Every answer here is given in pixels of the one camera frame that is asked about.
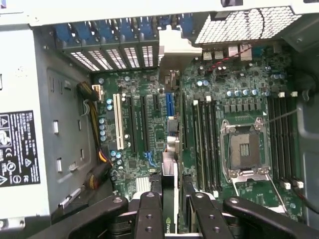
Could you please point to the short black expansion slot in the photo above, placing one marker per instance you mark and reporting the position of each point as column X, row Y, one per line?
column 156, row 102

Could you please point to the blue expansion slot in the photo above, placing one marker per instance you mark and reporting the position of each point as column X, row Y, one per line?
column 170, row 104

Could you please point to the CPU socket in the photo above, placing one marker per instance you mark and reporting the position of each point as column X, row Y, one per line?
column 245, row 149

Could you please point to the silver power supply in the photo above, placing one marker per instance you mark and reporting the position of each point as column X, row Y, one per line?
column 25, row 74

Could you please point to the silver chipset heatsink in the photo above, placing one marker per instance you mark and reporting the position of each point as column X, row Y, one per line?
column 142, row 184

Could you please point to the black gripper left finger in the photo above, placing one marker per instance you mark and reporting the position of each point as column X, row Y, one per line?
column 148, row 219

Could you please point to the white expansion slot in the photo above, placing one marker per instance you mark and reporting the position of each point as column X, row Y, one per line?
column 118, row 122

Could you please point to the black RAM slot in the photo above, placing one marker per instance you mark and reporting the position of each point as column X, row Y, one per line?
column 274, row 139
column 288, row 139
column 204, row 144
column 295, row 139
column 210, row 144
column 281, row 139
column 217, row 144

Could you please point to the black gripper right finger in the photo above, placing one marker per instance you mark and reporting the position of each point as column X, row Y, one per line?
column 209, row 219

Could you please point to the perforated metal slot cover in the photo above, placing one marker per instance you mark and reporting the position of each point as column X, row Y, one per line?
column 131, row 57
column 147, row 56
column 98, row 60
column 115, row 58
column 81, row 61

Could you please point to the long black expansion slot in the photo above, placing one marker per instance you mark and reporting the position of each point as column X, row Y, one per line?
column 131, row 124
column 185, row 122
column 145, row 124

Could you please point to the open black PC case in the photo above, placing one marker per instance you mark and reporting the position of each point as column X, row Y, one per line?
column 99, row 12

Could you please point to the metal socket cover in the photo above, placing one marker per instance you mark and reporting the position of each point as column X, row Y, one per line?
column 249, row 177

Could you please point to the green motherboard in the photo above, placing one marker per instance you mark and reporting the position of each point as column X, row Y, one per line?
column 157, row 129

